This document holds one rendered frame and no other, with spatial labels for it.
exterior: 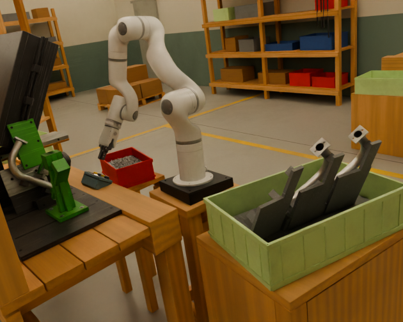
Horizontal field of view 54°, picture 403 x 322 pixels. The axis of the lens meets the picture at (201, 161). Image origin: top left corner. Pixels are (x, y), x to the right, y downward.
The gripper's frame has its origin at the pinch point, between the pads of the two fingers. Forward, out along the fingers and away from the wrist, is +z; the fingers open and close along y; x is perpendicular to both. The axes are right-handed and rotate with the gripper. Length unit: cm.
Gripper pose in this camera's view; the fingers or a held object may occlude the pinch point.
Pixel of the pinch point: (102, 155)
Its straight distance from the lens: 207.7
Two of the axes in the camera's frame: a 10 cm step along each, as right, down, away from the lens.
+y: -6.8, -1.7, 7.1
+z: -3.1, 9.5, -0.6
